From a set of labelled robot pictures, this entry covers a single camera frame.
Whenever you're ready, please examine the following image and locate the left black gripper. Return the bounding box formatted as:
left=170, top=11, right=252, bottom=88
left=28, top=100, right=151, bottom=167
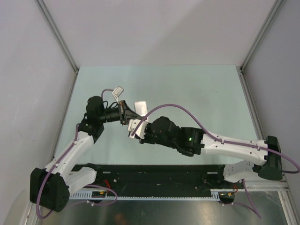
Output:
left=98, top=100, right=144, bottom=125

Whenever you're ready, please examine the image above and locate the red white remote control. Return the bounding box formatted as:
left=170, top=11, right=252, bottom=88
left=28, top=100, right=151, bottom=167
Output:
left=134, top=101, right=148, bottom=117

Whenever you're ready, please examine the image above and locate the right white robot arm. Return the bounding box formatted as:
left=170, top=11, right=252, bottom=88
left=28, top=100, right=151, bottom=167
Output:
left=135, top=116, right=283, bottom=188

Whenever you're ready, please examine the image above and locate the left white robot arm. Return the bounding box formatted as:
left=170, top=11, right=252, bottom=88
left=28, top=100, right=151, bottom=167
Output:
left=30, top=96, right=148, bottom=212

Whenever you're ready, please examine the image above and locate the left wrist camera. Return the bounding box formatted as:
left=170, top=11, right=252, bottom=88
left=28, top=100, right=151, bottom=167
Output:
left=112, top=86, right=124, bottom=103

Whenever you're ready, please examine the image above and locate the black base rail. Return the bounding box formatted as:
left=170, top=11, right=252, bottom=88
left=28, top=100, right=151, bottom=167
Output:
left=70, top=164, right=249, bottom=197

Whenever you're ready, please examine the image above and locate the slotted cable duct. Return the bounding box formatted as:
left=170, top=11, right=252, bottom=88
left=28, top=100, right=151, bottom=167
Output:
left=70, top=189, right=233, bottom=202

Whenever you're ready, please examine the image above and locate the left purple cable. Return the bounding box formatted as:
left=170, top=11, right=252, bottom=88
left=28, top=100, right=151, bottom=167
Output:
left=35, top=89, right=118, bottom=220

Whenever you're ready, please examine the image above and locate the purple cable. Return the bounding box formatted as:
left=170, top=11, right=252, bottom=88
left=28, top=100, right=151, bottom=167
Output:
left=35, top=89, right=118, bottom=220
left=131, top=104, right=300, bottom=218

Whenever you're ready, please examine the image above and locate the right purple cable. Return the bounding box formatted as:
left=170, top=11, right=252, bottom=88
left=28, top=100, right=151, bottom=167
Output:
left=131, top=104, right=300, bottom=218

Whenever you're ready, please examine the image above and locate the left aluminium frame post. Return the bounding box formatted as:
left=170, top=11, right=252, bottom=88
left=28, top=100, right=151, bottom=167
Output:
left=35, top=0, right=79, bottom=75

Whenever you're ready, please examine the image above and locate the aluminium frame post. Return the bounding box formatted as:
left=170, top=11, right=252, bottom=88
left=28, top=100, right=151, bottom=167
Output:
left=239, top=0, right=285, bottom=73
left=35, top=0, right=79, bottom=75

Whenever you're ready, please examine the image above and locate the right aluminium frame post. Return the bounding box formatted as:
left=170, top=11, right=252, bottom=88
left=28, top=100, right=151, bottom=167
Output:
left=239, top=0, right=285, bottom=73

